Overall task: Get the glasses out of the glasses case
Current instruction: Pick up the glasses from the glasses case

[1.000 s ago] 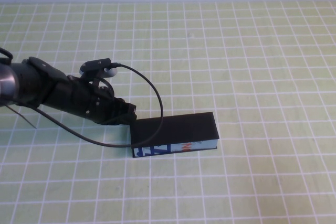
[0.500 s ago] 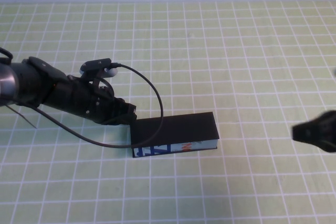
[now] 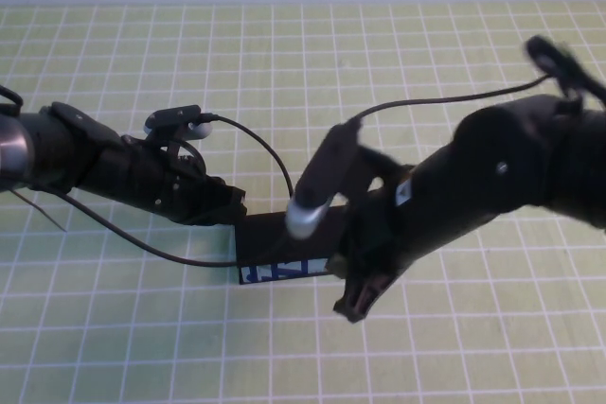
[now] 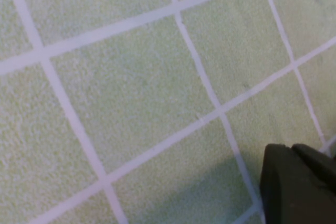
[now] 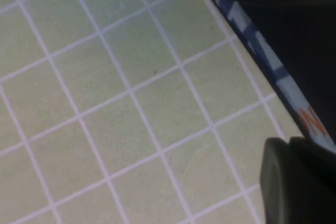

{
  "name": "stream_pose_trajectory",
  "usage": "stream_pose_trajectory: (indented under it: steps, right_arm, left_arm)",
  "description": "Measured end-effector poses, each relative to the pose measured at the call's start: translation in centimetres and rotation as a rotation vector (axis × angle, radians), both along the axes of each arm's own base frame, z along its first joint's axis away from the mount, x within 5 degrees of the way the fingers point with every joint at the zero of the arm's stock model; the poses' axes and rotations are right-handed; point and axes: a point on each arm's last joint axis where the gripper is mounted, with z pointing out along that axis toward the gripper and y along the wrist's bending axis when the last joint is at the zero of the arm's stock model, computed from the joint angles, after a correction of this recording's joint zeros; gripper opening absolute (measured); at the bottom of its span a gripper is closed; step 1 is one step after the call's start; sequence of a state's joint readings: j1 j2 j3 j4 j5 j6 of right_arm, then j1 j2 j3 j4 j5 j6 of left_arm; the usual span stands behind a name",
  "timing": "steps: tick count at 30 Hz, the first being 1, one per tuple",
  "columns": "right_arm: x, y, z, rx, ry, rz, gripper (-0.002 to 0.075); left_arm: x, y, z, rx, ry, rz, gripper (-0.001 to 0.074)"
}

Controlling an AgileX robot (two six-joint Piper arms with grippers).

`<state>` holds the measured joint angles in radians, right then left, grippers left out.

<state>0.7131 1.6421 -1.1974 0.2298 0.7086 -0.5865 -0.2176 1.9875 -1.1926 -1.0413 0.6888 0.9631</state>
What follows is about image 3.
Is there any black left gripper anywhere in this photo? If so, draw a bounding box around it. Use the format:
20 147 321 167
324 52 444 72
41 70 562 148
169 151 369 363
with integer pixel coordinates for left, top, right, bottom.
89 136 248 229

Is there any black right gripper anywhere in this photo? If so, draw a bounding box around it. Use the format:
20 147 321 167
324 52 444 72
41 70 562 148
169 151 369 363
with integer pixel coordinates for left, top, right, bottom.
330 148 419 324

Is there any black printed glasses case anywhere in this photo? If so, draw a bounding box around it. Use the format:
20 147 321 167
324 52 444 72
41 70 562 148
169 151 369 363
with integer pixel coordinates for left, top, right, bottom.
235 204 349 286

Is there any green grid tablecloth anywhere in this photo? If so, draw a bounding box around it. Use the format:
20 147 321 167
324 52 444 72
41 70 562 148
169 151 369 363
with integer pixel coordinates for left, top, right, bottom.
0 1 606 404

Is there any black left camera cable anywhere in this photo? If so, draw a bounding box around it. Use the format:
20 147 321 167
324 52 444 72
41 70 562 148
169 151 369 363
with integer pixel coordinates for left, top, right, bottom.
61 113 294 268

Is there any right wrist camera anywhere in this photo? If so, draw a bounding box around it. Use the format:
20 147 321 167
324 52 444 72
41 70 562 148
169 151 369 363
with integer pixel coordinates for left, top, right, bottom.
285 122 365 239

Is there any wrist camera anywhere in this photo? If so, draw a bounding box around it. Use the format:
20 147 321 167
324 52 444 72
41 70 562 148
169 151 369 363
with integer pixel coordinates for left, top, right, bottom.
285 122 365 239
143 104 215 141

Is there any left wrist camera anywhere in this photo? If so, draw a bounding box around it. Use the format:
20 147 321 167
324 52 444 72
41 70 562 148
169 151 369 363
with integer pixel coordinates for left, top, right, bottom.
143 104 215 141

